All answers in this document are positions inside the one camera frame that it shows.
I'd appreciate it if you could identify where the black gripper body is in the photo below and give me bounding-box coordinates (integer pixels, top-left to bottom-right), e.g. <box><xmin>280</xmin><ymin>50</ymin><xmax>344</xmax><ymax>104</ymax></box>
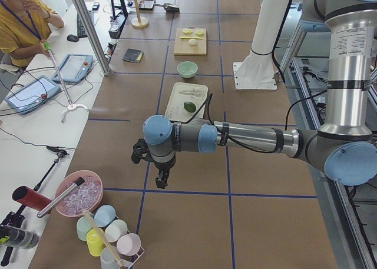
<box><xmin>152</xmin><ymin>155</ymin><xmax>176</xmax><ymax>178</ymax></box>

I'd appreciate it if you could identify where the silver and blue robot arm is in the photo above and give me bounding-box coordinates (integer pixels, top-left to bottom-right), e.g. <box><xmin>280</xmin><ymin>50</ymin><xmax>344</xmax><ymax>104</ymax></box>
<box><xmin>132</xmin><ymin>0</ymin><xmax>376</xmax><ymax>188</ymax></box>

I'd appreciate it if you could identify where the pink bowl with ice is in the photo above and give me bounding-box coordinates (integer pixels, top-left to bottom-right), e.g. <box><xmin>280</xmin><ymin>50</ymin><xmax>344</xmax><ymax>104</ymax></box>
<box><xmin>55</xmin><ymin>170</ymin><xmax>104</xmax><ymax>217</ymax></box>

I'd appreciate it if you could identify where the light green bowl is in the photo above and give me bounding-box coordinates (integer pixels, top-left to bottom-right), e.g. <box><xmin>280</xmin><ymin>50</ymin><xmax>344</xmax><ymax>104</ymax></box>
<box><xmin>177</xmin><ymin>61</ymin><xmax>198</xmax><ymax>78</ymax></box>

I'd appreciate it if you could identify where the white cup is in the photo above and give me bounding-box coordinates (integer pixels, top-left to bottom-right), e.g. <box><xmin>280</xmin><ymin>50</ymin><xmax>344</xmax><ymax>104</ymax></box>
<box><xmin>104</xmin><ymin>219</ymin><xmax>128</xmax><ymax>243</ymax></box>

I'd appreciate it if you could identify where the green avocado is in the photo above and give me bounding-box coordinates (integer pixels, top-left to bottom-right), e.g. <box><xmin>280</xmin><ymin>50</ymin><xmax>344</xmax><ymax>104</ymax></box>
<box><xmin>183</xmin><ymin>101</ymin><xmax>197</xmax><ymax>114</ymax></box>

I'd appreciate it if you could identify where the blue cup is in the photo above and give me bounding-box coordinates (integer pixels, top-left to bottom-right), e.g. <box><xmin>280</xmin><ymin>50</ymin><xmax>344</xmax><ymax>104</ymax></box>
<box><xmin>94</xmin><ymin>205</ymin><xmax>116</xmax><ymax>228</ymax></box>

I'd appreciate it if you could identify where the pink cup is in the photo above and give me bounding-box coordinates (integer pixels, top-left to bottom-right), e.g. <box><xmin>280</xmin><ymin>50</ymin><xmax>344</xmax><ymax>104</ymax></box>
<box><xmin>117</xmin><ymin>233</ymin><xmax>141</xmax><ymax>256</ymax></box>

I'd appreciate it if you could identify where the white rectangular tray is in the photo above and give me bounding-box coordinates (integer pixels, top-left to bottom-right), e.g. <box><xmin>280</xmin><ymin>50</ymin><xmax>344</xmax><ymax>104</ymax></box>
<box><xmin>164</xmin><ymin>82</ymin><xmax>209</xmax><ymax>122</ymax></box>

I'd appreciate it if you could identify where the wooden stick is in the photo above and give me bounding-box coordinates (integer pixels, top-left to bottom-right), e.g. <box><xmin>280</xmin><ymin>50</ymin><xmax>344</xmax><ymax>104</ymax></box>
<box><xmin>82</xmin><ymin>210</ymin><xmax>126</xmax><ymax>268</ymax></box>

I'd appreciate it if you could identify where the metal tube tool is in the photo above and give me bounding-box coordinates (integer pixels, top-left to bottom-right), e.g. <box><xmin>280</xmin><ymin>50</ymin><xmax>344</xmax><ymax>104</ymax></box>
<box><xmin>37</xmin><ymin>177</ymin><xmax>85</xmax><ymax>218</ymax></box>

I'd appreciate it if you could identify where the green cup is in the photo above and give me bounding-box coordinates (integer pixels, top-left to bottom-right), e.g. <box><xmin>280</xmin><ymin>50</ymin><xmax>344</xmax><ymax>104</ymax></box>
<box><xmin>76</xmin><ymin>216</ymin><xmax>92</xmax><ymax>241</ymax></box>

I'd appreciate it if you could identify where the yellow cup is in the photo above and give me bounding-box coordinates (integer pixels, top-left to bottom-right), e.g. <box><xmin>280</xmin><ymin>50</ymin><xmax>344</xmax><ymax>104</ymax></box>
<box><xmin>86</xmin><ymin>228</ymin><xmax>105</xmax><ymax>257</ymax></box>

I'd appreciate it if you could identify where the grey cup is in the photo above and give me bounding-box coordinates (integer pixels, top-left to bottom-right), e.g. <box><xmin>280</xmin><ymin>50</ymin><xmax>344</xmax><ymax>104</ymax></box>
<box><xmin>100</xmin><ymin>247</ymin><xmax>120</xmax><ymax>269</ymax></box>

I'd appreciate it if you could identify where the reacher grabber tool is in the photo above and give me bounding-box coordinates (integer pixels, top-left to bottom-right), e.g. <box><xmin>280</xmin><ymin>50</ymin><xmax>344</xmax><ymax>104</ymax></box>
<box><xmin>43</xmin><ymin>41</ymin><xmax>89</xmax><ymax>124</ymax></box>

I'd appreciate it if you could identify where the bamboo cutting board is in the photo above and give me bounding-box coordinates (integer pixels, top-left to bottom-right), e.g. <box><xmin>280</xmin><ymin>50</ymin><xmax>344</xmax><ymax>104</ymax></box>
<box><xmin>173</xmin><ymin>28</ymin><xmax>207</xmax><ymax>56</ymax></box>

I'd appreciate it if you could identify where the yellow plastic knife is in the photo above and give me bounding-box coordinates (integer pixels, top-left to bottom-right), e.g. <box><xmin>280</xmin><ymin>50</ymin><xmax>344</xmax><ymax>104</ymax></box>
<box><xmin>180</xmin><ymin>36</ymin><xmax>203</xmax><ymax>40</ymax></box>

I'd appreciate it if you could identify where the blue teach pendant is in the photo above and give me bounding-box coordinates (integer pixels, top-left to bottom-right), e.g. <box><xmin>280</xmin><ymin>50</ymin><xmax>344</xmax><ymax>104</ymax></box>
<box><xmin>5</xmin><ymin>75</ymin><xmax>61</xmax><ymax>114</ymax></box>
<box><xmin>58</xmin><ymin>54</ymin><xmax>93</xmax><ymax>84</ymax></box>

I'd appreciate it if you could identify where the wooden mug tree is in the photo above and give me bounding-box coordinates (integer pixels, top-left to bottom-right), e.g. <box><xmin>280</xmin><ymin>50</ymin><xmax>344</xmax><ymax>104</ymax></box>
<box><xmin>127</xmin><ymin>0</ymin><xmax>149</xmax><ymax>29</ymax></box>

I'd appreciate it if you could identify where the black power box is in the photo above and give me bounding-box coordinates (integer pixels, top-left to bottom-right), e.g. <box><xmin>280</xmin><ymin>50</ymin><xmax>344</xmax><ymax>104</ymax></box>
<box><xmin>108</xmin><ymin>13</ymin><xmax>128</xmax><ymax>39</ymax></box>

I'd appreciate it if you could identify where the black tripod stand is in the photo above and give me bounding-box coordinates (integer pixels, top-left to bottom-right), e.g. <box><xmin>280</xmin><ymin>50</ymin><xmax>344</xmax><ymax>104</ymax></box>
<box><xmin>1</xmin><ymin>145</ymin><xmax>69</xmax><ymax>267</ymax></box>

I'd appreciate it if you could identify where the black computer mouse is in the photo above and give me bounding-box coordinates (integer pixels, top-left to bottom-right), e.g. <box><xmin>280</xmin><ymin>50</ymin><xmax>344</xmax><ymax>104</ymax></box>
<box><xmin>67</xmin><ymin>34</ymin><xmax>80</xmax><ymax>42</ymax></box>

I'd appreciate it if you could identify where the black keyboard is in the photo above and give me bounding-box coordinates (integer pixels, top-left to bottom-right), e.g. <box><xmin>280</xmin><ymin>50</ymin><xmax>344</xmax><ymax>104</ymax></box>
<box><xmin>76</xmin><ymin>9</ymin><xmax>95</xmax><ymax>39</ymax></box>

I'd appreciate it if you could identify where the metal scoop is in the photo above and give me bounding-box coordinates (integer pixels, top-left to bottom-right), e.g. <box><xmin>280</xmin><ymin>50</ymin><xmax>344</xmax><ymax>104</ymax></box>
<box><xmin>154</xmin><ymin>3</ymin><xmax>180</xmax><ymax>13</ymax></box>

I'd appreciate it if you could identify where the dark tray with glasses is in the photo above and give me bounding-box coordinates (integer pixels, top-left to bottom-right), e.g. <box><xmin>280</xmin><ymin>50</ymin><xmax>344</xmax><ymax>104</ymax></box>
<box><xmin>139</xmin><ymin>0</ymin><xmax>155</xmax><ymax>11</ymax></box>

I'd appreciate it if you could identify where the person in yellow shirt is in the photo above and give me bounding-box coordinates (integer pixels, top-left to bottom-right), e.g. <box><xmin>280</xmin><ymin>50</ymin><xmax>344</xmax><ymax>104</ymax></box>
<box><xmin>1</xmin><ymin>0</ymin><xmax>64</xmax><ymax>68</ymax></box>

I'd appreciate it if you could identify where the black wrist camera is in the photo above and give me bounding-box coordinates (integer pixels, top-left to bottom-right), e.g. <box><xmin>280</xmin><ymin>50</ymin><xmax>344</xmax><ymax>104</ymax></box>
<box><xmin>131</xmin><ymin>138</ymin><xmax>150</xmax><ymax>164</ymax></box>

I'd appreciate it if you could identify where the wire cup rack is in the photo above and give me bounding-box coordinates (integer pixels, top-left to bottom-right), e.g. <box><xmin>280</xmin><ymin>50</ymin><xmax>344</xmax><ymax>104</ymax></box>
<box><xmin>83</xmin><ymin>211</ymin><xmax>144</xmax><ymax>268</ymax></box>

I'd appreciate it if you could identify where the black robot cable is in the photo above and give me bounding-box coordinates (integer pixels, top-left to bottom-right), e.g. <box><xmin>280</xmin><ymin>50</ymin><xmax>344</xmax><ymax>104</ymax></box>
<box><xmin>185</xmin><ymin>92</ymin><xmax>328</xmax><ymax>155</ymax></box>

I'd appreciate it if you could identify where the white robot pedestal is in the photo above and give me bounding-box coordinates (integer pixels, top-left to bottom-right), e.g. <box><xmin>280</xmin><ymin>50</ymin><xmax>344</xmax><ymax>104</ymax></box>
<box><xmin>233</xmin><ymin>0</ymin><xmax>292</xmax><ymax>90</ymax></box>

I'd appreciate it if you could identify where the aluminium frame post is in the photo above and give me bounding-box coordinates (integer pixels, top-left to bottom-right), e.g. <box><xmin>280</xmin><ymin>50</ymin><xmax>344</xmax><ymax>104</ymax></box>
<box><xmin>72</xmin><ymin>0</ymin><xmax>111</xmax><ymax>76</ymax></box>

